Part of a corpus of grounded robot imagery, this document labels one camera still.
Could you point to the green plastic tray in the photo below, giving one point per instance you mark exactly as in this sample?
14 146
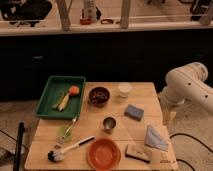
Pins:
55 90

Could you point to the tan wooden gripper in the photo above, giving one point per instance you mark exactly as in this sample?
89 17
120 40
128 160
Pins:
168 116

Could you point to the black office chair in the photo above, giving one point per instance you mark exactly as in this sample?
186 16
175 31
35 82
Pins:
30 12

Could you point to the white dish brush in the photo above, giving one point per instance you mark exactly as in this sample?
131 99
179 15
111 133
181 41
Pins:
58 155

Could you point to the wooden block eraser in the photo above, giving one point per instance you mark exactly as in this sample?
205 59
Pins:
138 153

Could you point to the red bowl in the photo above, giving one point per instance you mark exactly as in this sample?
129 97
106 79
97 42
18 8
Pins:
103 154

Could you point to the dark bowl with beans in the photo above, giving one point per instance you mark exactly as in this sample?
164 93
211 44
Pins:
99 96

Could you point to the red round object on shelf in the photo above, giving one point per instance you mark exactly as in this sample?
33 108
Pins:
85 21

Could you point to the small metal cup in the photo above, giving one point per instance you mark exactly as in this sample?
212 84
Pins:
109 123

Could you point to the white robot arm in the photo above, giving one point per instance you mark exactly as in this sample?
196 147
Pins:
185 82

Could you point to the black pole stand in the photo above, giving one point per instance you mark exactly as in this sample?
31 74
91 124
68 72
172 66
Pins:
17 158

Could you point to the white cup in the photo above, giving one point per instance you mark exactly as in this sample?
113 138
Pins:
124 89

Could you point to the blue sponge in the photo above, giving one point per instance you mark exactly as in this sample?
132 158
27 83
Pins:
134 112

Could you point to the blue-grey towel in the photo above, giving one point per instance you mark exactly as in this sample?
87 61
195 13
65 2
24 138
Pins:
154 139

